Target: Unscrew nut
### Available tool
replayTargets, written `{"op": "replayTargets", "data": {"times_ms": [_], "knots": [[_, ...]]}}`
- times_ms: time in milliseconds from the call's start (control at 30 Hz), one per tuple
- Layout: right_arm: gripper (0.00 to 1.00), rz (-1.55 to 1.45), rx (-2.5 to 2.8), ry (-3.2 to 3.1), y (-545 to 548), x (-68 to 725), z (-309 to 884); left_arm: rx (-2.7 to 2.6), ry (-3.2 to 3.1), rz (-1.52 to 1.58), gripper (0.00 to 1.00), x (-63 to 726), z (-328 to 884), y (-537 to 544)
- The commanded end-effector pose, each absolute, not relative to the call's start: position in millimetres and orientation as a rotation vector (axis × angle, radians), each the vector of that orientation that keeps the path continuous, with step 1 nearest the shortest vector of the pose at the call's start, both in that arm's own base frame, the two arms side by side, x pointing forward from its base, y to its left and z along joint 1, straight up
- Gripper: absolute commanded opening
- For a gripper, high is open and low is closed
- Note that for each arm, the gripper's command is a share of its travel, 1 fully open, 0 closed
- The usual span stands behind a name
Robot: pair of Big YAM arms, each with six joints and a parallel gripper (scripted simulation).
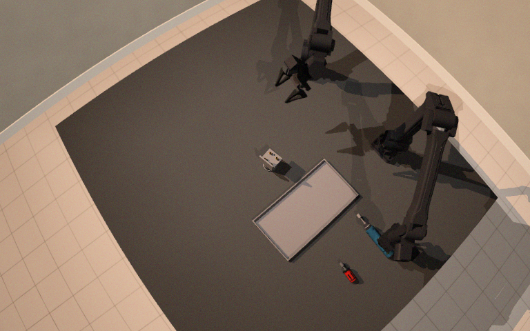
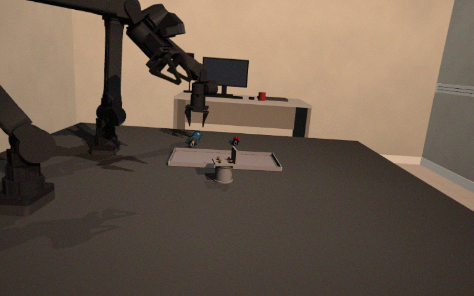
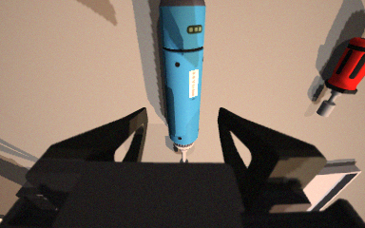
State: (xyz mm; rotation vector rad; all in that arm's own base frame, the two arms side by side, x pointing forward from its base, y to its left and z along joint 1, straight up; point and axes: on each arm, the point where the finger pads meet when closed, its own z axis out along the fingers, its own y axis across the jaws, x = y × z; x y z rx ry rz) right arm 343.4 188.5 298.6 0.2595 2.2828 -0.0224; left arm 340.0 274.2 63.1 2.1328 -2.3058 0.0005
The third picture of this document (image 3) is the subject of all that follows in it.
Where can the beige rectangular tray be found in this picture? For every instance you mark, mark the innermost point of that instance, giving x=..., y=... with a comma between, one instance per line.
x=328, y=183

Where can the red-handled nut driver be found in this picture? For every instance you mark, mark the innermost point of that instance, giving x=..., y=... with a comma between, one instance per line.
x=348, y=72

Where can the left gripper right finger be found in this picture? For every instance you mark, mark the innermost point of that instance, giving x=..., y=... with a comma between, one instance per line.
x=279, y=162

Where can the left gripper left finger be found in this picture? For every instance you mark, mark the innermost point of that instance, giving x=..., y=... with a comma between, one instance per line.
x=100, y=144

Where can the blue nut driver barrel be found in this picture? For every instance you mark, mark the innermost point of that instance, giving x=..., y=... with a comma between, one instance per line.
x=182, y=30

